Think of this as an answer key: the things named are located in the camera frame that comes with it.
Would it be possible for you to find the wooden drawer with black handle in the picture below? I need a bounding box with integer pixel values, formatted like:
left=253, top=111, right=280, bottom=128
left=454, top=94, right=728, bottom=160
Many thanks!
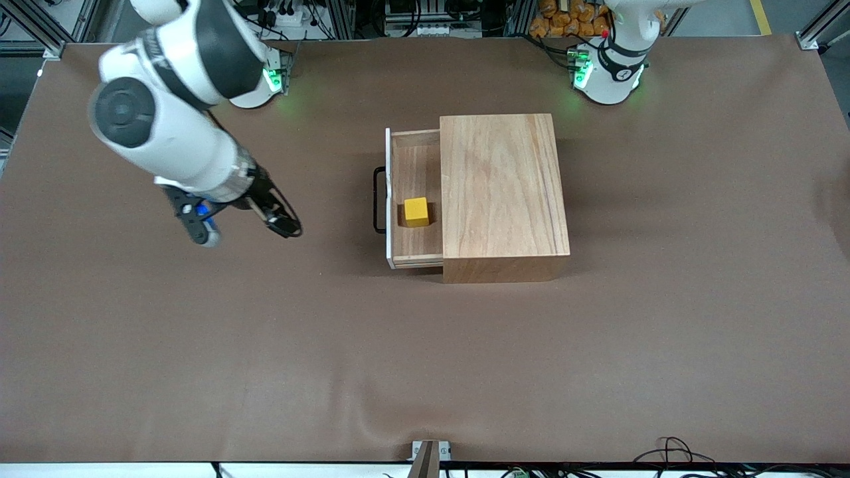
left=373, top=128, right=444, bottom=270

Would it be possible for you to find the wooden drawer cabinet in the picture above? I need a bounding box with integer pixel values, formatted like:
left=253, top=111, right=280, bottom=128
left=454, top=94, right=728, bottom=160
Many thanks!
left=440, top=114, right=572, bottom=284

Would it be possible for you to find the brown table cover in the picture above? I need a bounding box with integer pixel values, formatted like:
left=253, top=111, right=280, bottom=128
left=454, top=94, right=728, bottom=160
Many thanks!
left=0, top=37, right=850, bottom=464

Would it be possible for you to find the white power strip with plugs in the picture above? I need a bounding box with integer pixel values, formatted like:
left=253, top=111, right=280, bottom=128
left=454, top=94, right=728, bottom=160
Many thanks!
left=256, top=0, right=316, bottom=31

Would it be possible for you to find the long white power strip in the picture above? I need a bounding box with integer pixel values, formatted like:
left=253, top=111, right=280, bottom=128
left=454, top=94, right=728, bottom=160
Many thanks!
left=387, top=22, right=484, bottom=39

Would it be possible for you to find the pile of orange objects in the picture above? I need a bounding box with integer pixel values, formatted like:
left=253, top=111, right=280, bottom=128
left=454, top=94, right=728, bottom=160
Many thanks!
left=529, top=0, right=612, bottom=39

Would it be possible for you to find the aluminium rack frame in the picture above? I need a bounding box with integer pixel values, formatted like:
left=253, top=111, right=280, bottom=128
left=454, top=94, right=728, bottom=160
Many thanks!
left=319, top=0, right=532, bottom=39

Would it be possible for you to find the aluminium frame post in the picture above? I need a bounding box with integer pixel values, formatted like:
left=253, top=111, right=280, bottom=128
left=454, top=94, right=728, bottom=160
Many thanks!
left=0, top=0, right=100, bottom=60
left=797, top=0, right=850, bottom=52

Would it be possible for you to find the metal table edge bracket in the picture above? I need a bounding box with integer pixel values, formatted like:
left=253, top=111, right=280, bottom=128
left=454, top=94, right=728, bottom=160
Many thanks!
left=410, top=439, right=452, bottom=478

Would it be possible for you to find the black cable tangle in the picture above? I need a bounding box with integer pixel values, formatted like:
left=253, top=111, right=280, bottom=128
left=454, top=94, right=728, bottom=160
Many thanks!
left=634, top=436, right=717, bottom=465

